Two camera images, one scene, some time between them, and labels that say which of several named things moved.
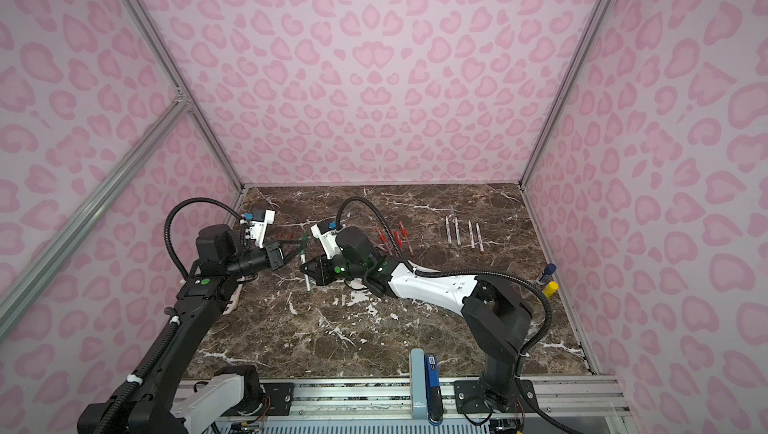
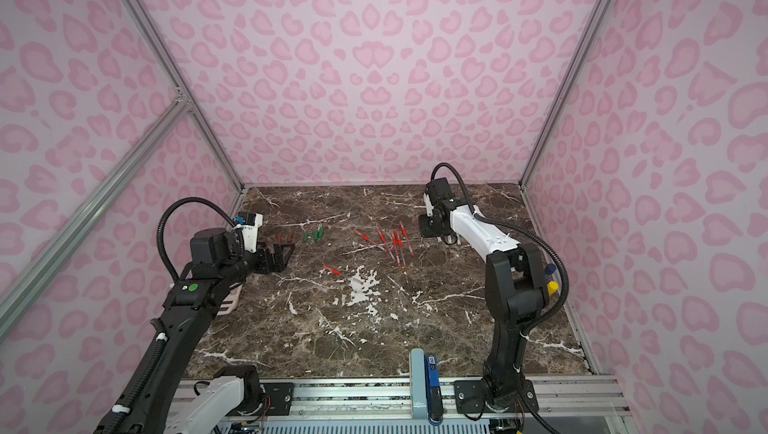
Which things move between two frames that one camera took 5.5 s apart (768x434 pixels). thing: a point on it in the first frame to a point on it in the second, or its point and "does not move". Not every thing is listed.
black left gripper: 274,254 does not move
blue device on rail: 433,396 does not move
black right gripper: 323,273 to 424,229
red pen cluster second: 405,234 does not move
